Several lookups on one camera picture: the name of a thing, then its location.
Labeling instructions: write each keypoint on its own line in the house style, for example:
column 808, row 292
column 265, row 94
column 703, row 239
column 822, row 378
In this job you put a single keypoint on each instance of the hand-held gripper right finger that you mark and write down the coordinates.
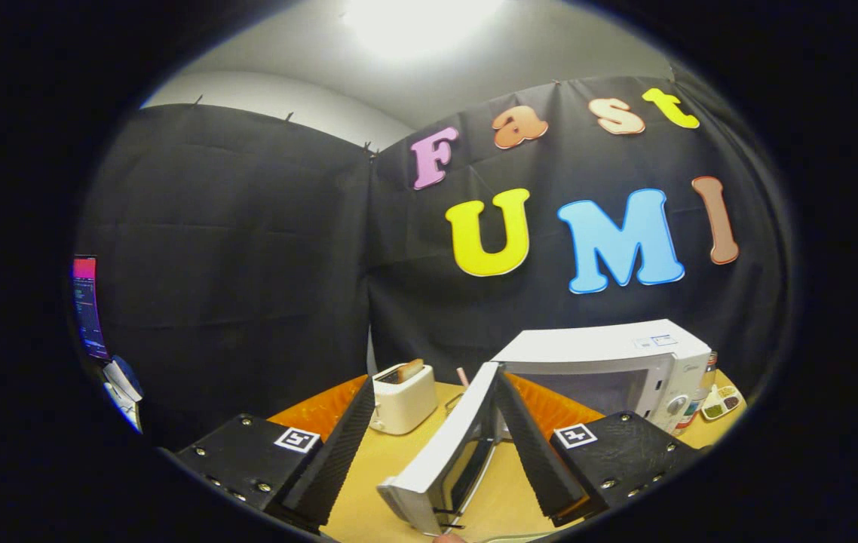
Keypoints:
column 538, row 452

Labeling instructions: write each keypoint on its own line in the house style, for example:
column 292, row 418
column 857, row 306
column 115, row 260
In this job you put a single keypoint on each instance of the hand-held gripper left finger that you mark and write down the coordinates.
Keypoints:
column 335, row 452

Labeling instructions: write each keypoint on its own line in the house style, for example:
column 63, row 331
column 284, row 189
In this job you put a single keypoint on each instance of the white microwave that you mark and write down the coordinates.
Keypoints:
column 595, row 354

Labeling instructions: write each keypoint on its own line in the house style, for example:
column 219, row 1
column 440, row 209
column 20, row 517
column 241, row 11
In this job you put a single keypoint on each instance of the cream toaster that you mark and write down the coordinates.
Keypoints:
column 402, row 403

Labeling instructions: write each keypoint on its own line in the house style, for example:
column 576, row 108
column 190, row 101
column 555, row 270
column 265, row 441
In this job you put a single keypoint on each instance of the pink striped straw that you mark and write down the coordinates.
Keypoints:
column 463, row 376

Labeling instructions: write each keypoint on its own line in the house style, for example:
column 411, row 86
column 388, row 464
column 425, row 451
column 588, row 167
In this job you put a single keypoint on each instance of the toast slice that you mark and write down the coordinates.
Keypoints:
column 410, row 371

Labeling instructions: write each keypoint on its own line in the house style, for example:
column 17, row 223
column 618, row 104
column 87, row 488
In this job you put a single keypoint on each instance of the clear plastic water bottle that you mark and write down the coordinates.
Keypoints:
column 693, row 413

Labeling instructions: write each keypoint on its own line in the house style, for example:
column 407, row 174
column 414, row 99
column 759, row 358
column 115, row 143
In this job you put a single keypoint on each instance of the divided snack dish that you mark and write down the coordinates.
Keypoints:
column 721, row 403

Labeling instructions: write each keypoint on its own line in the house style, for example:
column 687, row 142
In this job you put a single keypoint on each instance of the white and blue object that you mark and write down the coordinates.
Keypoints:
column 124, row 385

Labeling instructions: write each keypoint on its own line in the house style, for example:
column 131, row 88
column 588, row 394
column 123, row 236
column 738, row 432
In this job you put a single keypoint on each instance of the computer monitor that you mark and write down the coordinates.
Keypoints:
column 88, row 309

